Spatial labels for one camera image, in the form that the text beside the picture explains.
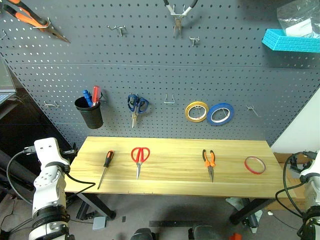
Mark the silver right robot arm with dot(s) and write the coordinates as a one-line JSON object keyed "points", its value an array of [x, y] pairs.
{"points": [[312, 192]]}

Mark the orange black screwdriver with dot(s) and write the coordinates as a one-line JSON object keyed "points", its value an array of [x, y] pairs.
{"points": [[108, 158]]}

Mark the clear plastic bag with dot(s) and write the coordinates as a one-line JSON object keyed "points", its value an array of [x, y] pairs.
{"points": [[297, 15]]}

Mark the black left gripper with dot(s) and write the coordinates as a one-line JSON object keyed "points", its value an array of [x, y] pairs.
{"points": [[70, 150]]}

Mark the silver metal pegboard hook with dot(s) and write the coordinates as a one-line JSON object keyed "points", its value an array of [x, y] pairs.
{"points": [[47, 23], [52, 104], [198, 112], [223, 112], [194, 40], [102, 97], [2, 35], [169, 101], [120, 29], [252, 110]]}

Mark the turquoise brick-pattern tray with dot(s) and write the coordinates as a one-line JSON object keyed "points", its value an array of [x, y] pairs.
{"points": [[287, 43]]}

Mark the blue tape roll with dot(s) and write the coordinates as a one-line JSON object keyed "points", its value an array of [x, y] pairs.
{"points": [[210, 118]]}

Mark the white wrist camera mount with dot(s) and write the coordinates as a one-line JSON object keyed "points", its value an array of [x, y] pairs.
{"points": [[46, 150], [311, 167]]}

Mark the orange floor object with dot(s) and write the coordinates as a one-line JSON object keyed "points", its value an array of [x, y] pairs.
{"points": [[235, 236]]}

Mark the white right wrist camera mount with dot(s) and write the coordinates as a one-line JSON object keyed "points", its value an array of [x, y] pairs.
{"points": [[311, 167]]}

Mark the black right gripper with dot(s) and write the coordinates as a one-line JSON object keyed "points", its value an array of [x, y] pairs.
{"points": [[297, 165]]}

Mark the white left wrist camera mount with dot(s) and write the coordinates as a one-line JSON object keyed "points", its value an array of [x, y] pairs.
{"points": [[46, 150]]}

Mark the dark rounded shape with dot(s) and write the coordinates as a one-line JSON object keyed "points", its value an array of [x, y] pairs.
{"points": [[201, 232], [143, 234]]}

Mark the black flat floor bar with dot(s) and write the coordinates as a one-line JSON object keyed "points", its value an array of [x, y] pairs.
{"points": [[170, 223]]}

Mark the black plastic cup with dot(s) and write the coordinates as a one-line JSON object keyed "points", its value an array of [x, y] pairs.
{"points": [[91, 115]]}

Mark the small grey floor box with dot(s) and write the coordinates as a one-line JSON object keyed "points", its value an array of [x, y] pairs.
{"points": [[99, 223]]}

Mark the black table leg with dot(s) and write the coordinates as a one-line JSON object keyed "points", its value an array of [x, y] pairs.
{"points": [[100, 206], [250, 210]]}

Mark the small black floor piece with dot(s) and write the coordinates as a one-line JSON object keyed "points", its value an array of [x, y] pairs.
{"points": [[124, 219]]}

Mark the brown cardboard box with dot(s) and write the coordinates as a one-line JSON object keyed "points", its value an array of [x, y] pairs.
{"points": [[282, 160]]}

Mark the orange black needle-nose pliers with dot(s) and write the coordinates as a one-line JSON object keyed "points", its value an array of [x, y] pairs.
{"points": [[209, 163]]}

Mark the red tape roll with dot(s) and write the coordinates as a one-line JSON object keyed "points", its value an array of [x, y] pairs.
{"points": [[246, 166]]}

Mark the grey pegboard wall panel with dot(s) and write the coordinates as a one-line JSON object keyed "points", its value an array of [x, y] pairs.
{"points": [[155, 75]]}

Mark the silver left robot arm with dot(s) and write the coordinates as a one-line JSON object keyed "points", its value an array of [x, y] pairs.
{"points": [[47, 186]]}

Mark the yellow tape roll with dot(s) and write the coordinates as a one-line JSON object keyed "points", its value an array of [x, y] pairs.
{"points": [[187, 112]]}

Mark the orange black long-nose pliers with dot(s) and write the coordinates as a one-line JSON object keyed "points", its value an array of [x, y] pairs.
{"points": [[27, 16]]}

